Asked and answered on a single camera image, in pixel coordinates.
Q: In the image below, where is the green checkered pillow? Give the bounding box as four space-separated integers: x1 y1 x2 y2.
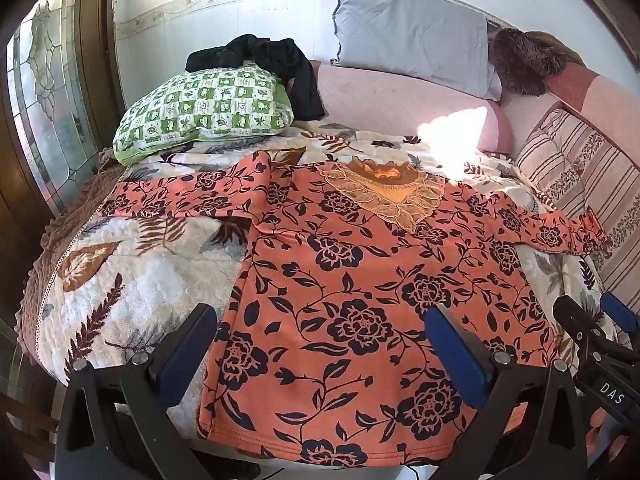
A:
114 60 295 166

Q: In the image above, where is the leaf print blanket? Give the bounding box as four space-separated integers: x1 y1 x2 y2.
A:
37 120 631 461

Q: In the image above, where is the brown furry cushion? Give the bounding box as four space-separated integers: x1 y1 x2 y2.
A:
492 29 586 97

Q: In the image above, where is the black garment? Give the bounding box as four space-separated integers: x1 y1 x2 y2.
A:
185 34 327 122

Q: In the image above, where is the orange floral shirt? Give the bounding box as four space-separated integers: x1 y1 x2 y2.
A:
102 152 608 468

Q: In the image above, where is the brown fringed bedspread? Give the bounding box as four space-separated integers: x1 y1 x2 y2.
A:
15 147 126 356

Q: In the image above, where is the leaded glass window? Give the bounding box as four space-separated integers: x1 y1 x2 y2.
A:
7 0 101 201

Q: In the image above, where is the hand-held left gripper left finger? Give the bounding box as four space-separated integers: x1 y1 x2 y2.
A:
55 302 218 480

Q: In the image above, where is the grey pillow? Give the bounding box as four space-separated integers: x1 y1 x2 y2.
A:
331 0 503 101

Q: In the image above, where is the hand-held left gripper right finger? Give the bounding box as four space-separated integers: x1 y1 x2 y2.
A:
424 305 596 480

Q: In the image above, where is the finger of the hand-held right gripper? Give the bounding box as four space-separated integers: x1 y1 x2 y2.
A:
552 296 608 366
600 292 640 348

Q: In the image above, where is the striped floral cushion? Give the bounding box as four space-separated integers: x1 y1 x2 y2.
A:
515 107 640 301

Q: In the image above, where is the pink bolster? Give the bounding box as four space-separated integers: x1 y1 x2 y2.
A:
309 60 513 156

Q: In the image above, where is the pink quilted cover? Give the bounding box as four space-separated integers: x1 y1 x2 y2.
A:
500 65 640 161

